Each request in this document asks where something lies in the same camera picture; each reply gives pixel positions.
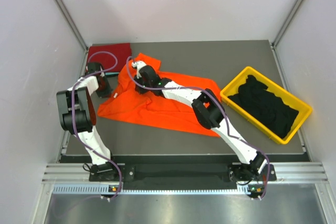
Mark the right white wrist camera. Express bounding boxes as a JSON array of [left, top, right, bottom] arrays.
[[131, 61, 146, 70]]

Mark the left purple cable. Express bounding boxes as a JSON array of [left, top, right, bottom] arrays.
[[70, 50, 123, 200]]

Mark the right aluminium frame post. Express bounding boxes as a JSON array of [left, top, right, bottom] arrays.
[[271, 0, 305, 48]]

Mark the left aluminium frame post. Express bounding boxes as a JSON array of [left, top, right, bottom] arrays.
[[38, 0, 89, 51]]

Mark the grey slotted cable duct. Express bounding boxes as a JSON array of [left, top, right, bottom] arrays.
[[52, 184, 262, 195]]

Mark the black t shirt in bin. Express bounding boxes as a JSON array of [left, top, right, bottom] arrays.
[[228, 74, 299, 138]]

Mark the folded red t shirt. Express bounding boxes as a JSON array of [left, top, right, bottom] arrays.
[[87, 43, 132, 72]]

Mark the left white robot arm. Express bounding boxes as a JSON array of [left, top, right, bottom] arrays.
[[56, 62, 122, 182]]

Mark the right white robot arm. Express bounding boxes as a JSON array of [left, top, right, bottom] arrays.
[[131, 61, 270, 185]]

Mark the orange t shirt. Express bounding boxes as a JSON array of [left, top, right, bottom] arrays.
[[97, 63, 218, 137]]

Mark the folded teal t shirt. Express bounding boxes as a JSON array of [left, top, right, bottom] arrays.
[[105, 72, 119, 77]]

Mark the aluminium frame post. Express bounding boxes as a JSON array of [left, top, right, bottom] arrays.
[[271, 0, 305, 48], [38, 0, 89, 51]]

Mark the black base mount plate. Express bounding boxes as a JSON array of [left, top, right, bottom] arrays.
[[89, 163, 276, 189]]

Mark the yellow plastic bin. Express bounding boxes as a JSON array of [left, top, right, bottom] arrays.
[[220, 66, 312, 145]]

